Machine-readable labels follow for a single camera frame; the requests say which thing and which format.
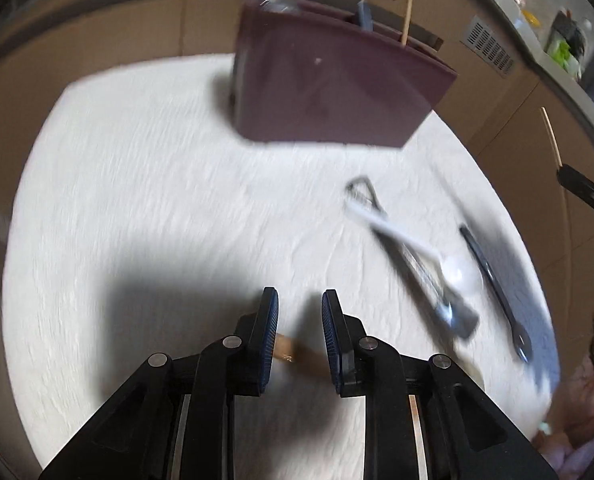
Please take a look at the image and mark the long black plastic spoon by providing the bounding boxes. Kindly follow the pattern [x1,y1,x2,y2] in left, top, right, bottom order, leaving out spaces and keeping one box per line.
[459,224,534,364]

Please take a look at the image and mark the green vegetable bag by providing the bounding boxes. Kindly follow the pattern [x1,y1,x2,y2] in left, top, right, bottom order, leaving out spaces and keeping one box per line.
[547,38,579,76]

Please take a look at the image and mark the maroon plastic utensil holder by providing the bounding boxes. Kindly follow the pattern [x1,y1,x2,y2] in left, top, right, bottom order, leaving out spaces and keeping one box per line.
[231,0,457,148]

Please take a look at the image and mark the black utensil rack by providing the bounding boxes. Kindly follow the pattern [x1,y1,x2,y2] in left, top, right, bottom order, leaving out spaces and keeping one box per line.
[551,10,588,58]

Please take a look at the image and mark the black shovel-shaped spoon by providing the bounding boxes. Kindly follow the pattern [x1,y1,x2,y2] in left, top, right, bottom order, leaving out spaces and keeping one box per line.
[345,176,480,340]

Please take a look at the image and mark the white lace tablecloth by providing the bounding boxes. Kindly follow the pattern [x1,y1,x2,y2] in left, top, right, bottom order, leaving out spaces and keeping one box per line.
[3,55,560,466]

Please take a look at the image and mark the wooden spoon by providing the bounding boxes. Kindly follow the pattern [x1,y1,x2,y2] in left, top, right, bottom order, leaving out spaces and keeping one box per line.
[273,334,329,377]

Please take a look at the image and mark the small grey vent grille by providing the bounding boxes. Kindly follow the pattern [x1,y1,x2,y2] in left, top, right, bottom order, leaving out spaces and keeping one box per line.
[461,15,518,77]

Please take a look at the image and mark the silver metal spoon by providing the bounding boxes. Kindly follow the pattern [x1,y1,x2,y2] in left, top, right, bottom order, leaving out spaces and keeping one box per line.
[260,0,300,14]

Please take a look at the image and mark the yellow lid jar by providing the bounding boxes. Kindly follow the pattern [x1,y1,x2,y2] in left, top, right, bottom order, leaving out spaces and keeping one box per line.
[522,9,541,29]

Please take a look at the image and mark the wooden chopstick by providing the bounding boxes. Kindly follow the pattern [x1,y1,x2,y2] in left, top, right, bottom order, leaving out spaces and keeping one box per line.
[540,106,563,169]
[401,0,413,47]

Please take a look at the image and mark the light blue plastic spoon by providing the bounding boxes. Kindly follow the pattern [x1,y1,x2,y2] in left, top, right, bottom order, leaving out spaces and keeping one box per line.
[355,0,374,32]

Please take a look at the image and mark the white plastic spoon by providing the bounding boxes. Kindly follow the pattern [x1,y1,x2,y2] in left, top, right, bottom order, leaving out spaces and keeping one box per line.
[345,198,482,296]

